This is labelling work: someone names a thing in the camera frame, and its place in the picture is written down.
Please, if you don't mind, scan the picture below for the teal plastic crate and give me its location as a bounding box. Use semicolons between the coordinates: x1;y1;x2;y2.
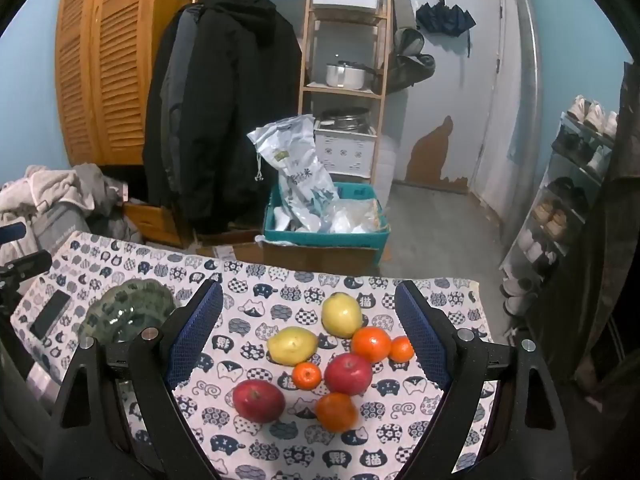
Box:
264;182;390;263

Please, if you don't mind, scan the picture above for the large orange front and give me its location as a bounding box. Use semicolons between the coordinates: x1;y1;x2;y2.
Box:
314;392;358;434

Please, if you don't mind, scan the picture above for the black hanging coat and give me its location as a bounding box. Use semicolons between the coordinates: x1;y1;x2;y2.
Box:
142;0;302;236

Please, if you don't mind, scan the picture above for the wooden drawer box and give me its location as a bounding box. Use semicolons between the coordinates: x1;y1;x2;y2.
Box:
124;203;193;248

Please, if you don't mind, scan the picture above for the grey hanging bag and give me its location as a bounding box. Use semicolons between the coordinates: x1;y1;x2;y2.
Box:
386;27;436;94

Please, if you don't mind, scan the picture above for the metal shoe rack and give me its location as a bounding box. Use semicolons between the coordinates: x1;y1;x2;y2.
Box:
500;96;617;318

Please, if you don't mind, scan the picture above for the pile of grey clothes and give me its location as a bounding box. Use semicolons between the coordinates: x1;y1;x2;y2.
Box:
1;164;142;264

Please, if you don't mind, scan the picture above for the metal steamer pot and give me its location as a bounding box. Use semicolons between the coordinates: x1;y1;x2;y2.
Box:
318;106;370;133

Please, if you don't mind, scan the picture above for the white cooking pot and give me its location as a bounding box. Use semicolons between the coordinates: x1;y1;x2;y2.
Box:
326;60;375;90

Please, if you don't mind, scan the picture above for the small tangerine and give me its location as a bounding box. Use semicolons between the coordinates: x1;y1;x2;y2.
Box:
292;362;322;391
388;336;414;363

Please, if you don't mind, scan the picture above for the large orange back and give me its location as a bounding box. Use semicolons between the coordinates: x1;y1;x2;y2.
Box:
350;326;392;364

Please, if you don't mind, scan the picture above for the cat pattern tablecloth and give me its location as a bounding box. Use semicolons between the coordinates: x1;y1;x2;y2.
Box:
8;231;501;480

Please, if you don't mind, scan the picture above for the black smartphone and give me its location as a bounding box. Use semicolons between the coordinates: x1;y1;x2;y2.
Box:
30;290;70;340

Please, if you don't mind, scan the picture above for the wooden shelf rack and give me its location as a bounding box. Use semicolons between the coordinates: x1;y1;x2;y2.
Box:
298;0;393;183

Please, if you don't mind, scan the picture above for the green glass bowl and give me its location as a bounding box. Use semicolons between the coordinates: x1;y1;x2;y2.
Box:
77;278;179;344

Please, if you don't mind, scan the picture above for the red apple front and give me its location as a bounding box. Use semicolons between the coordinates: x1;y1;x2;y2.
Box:
232;379;285;424

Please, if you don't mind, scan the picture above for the red apple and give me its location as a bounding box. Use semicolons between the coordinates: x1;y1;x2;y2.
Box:
324;353;372;396
232;379;285;424

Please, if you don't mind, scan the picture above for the wooden louvered wardrobe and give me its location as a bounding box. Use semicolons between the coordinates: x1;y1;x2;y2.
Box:
54;0;188;166

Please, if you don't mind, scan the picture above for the white patterned drawer box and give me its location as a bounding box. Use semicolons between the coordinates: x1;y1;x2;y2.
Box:
314;129;376;179

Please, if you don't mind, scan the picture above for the clear plastic bag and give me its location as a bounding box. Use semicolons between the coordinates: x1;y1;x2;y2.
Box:
322;198;384;234

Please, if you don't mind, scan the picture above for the small cardboard box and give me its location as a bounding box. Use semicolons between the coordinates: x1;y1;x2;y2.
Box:
196;242;264;263

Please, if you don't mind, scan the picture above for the white door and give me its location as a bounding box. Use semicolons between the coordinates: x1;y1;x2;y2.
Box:
394;0;503;193

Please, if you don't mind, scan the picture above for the white rice bag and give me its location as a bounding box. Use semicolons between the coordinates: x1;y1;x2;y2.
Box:
247;114;338;233

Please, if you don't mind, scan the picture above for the large orange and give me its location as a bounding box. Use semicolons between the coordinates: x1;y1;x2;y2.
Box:
350;326;392;364
314;392;358;434

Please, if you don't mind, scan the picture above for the dark folded umbrella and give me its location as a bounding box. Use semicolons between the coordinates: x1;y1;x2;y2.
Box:
416;2;476;55

